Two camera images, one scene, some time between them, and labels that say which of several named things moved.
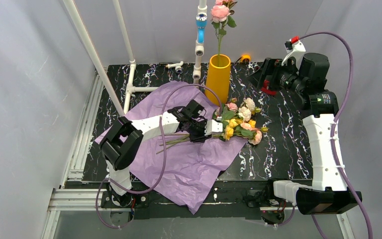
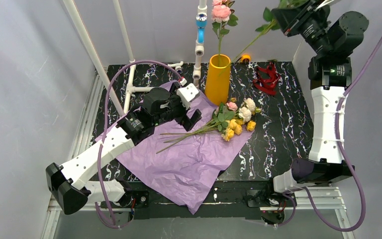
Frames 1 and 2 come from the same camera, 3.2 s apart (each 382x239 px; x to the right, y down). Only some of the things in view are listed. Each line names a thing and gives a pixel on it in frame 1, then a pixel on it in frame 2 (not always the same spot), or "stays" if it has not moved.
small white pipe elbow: (177, 65) stays
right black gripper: (273, 73) → (291, 19)
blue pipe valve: (201, 24) stays
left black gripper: (197, 132) → (184, 113)
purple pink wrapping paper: (178, 169) stays
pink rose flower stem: (220, 15) stays
